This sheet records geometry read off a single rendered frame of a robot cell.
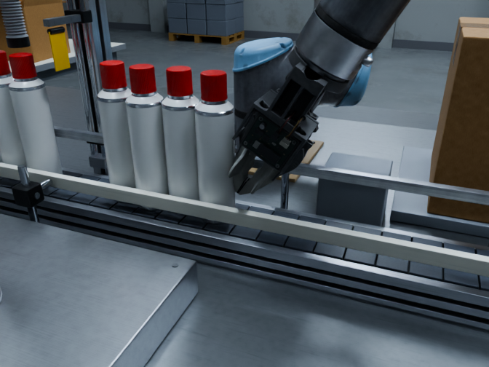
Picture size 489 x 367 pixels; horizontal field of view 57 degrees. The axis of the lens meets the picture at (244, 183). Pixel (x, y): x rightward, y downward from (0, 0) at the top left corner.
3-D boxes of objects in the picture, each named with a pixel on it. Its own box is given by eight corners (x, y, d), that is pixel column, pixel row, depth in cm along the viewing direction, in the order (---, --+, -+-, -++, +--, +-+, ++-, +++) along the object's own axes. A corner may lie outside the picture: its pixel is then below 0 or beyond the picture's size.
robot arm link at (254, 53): (236, 97, 100) (235, 33, 94) (297, 98, 99) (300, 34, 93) (229, 113, 89) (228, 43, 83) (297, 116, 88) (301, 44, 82)
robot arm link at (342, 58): (323, 5, 50) (383, 46, 50) (301, 41, 53) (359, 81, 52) (306, 12, 44) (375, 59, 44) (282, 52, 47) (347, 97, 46)
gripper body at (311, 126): (227, 141, 52) (279, 52, 45) (252, 119, 59) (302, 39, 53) (281, 180, 52) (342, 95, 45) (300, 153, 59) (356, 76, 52)
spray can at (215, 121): (193, 221, 64) (185, 75, 55) (208, 204, 68) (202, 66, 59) (228, 227, 62) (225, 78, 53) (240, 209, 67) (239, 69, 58)
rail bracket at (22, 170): (24, 240, 68) (5, 168, 63) (38, 230, 71) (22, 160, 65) (41, 245, 67) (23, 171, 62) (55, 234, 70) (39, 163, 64)
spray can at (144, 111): (132, 210, 67) (114, 69, 57) (145, 193, 71) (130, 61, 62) (165, 212, 66) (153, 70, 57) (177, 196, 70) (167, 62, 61)
